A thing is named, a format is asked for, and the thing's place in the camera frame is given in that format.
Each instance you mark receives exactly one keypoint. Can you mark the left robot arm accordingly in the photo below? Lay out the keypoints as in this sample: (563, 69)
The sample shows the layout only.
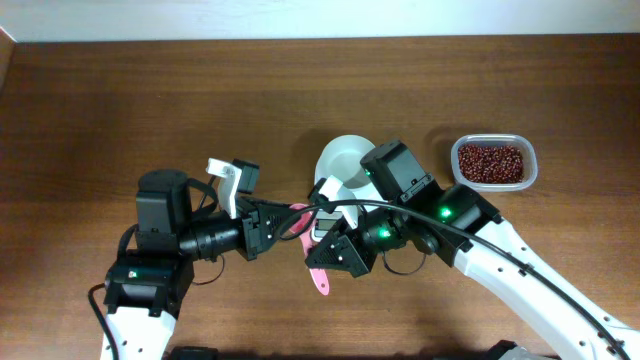
(180, 220)

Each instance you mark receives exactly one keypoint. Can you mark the red beans in container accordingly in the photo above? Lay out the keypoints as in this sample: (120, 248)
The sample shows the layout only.
(491, 164)

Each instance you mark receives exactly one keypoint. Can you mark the pink plastic scoop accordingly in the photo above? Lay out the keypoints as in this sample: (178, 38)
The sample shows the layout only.
(318, 276)

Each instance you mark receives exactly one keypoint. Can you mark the white digital kitchen scale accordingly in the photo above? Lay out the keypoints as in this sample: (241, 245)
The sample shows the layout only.
(334, 212)

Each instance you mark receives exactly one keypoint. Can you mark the clear plastic bean container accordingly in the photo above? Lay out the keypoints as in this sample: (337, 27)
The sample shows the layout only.
(529, 159)

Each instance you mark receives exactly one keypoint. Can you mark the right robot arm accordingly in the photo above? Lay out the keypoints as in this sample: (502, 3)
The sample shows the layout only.
(467, 233)

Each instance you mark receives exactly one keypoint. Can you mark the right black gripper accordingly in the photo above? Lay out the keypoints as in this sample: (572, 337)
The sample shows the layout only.
(351, 257)

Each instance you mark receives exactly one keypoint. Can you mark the white round bowl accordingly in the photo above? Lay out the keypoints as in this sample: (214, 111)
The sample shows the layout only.
(346, 143)

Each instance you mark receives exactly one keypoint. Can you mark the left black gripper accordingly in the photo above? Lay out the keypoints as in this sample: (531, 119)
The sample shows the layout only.
(252, 214)

